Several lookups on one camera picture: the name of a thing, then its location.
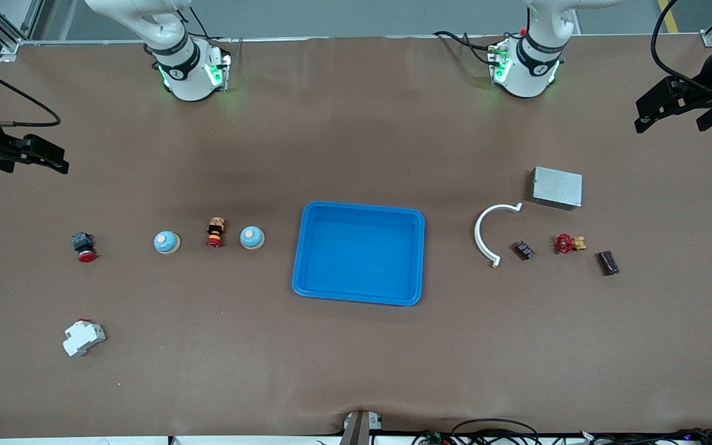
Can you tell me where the red handle brass valve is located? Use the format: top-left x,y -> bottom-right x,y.
554,233 -> 587,255

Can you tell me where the blue plastic tray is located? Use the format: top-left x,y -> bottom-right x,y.
292,201 -> 426,307

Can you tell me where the black cable bundle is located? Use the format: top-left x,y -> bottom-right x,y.
412,418 -> 712,445

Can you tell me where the blue desk bell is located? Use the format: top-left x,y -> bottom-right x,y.
239,226 -> 266,250
153,231 -> 181,255

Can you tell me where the orange emergency stop button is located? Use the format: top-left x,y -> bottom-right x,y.
206,217 -> 227,248

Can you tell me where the black base cable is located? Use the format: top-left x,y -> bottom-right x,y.
433,30 -> 499,67

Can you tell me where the grey metal box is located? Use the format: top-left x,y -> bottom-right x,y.
532,166 -> 583,211

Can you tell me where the white curved plastic arc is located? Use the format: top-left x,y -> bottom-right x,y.
474,203 -> 523,268

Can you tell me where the brown table cover sheet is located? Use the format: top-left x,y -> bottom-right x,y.
0,34 -> 712,439

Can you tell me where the red mushroom push button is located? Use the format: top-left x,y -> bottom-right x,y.
72,232 -> 98,263

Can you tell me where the silver base connector box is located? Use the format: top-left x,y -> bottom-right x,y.
489,38 -> 512,85
205,53 -> 233,93

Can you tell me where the grey table edge mount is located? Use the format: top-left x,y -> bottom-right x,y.
339,410 -> 384,445

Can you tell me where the white circuit breaker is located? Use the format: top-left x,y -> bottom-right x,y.
62,319 -> 107,358

